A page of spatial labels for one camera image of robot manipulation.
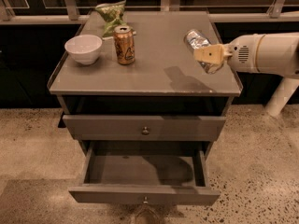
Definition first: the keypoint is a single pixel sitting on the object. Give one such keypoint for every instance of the white ceramic bowl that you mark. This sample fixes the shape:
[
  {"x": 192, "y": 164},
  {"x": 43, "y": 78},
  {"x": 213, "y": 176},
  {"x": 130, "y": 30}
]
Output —
[{"x": 84, "y": 49}]

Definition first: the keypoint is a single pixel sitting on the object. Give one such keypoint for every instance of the brass upper drawer knob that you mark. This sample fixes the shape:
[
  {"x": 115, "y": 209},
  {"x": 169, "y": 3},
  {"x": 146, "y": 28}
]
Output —
[{"x": 146, "y": 131}]

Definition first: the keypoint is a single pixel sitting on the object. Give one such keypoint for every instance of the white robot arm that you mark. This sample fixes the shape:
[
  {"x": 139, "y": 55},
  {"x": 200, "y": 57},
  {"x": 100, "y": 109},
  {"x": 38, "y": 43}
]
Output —
[{"x": 275, "y": 54}]

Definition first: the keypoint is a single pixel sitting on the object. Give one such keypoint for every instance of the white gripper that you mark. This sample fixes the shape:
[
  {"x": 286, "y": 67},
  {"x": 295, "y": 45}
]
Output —
[{"x": 243, "y": 54}]

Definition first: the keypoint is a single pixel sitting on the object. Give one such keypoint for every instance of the brass drawer knob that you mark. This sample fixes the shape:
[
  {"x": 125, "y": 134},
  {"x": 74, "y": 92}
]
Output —
[
  {"x": 145, "y": 200},
  {"x": 146, "y": 131}
]

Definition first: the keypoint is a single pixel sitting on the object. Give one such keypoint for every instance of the gold soda can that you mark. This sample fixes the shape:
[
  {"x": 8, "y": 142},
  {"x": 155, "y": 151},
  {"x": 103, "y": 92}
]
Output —
[{"x": 124, "y": 44}]

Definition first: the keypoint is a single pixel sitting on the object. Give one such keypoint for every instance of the metal window railing frame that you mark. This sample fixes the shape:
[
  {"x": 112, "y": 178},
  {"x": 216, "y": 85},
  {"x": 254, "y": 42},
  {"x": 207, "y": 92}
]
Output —
[{"x": 77, "y": 11}]

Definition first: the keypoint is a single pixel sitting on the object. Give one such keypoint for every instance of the grey upper drawer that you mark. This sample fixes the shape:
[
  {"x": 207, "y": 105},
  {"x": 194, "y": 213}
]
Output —
[{"x": 129, "y": 128}]

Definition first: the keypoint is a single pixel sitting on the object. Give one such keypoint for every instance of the green chip bag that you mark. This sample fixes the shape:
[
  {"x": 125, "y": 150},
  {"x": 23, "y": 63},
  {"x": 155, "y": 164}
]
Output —
[{"x": 112, "y": 14}]

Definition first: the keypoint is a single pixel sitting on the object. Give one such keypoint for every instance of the brass middle drawer knob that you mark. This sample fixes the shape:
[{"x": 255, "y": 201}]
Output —
[{"x": 145, "y": 200}]

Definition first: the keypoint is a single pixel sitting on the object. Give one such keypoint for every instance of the open grey middle drawer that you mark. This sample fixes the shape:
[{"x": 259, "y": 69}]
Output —
[{"x": 125, "y": 172}]

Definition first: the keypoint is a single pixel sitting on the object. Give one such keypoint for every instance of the grey wooden drawer cabinet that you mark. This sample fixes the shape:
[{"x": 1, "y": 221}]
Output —
[{"x": 164, "y": 80}]

